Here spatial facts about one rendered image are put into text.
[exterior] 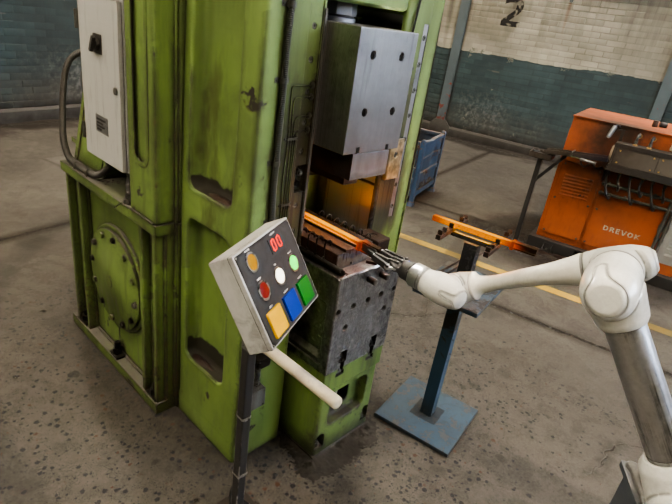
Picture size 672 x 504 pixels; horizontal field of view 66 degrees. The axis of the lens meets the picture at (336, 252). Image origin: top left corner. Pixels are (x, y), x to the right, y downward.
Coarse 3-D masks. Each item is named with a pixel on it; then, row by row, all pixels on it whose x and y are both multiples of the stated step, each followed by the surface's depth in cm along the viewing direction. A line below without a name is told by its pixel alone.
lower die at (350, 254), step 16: (304, 224) 213; (336, 224) 217; (304, 240) 204; (320, 240) 203; (336, 240) 202; (368, 240) 206; (320, 256) 199; (336, 256) 193; (352, 256) 200; (368, 256) 208
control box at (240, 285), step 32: (288, 224) 161; (224, 256) 136; (256, 256) 141; (288, 256) 156; (224, 288) 136; (256, 288) 138; (288, 288) 152; (256, 320) 136; (288, 320) 148; (256, 352) 140
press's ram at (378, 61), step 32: (352, 32) 159; (384, 32) 164; (352, 64) 162; (384, 64) 170; (320, 96) 174; (352, 96) 165; (384, 96) 176; (320, 128) 177; (352, 128) 171; (384, 128) 183
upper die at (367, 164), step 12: (312, 156) 190; (324, 156) 186; (336, 156) 182; (348, 156) 178; (360, 156) 180; (372, 156) 185; (384, 156) 190; (324, 168) 187; (336, 168) 183; (348, 168) 179; (360, 168) 182; (372, 168) 187; (384, 168) 193
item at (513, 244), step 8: (440, 216) 230; (448, 224) 227; (456, 224) 225; (464, 224) 225; (472, 232) 222; (480, 232) 220; (488, 232) 220; (504, 240) 215; (512, 240) 215; (512, 248) 213; (520, 248) 213; (528, 248) 210; (536, 248) 210
